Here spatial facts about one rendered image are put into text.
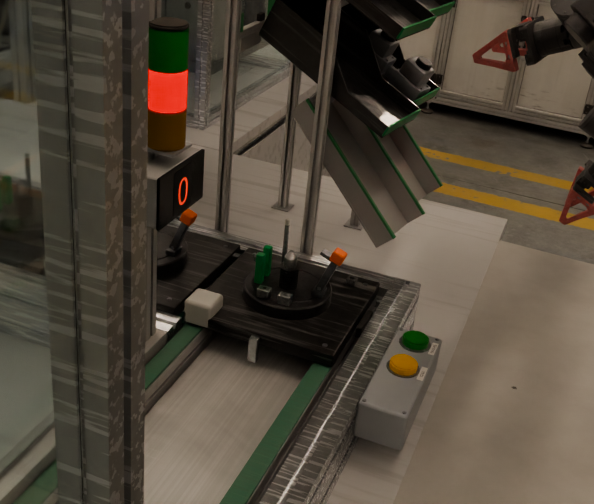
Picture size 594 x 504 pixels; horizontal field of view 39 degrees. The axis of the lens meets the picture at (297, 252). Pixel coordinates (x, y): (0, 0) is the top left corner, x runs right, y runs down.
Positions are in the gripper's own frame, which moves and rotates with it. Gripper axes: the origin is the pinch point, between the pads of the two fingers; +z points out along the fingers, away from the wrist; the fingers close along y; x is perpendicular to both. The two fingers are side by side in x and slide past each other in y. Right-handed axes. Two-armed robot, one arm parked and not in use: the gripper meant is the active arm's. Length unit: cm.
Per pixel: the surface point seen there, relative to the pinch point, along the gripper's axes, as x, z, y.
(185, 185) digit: 1, 20, 62
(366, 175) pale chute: 15.3, 23.0, 11.6
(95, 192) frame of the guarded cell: -12, -30, 122
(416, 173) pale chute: 20.8, 22.2, -6.3
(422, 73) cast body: 0.8, 11.7, 2.2
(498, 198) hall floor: 100, 104, -248
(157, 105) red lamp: -10, 18, 65
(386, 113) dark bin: 4.6, 14.6, 13.8
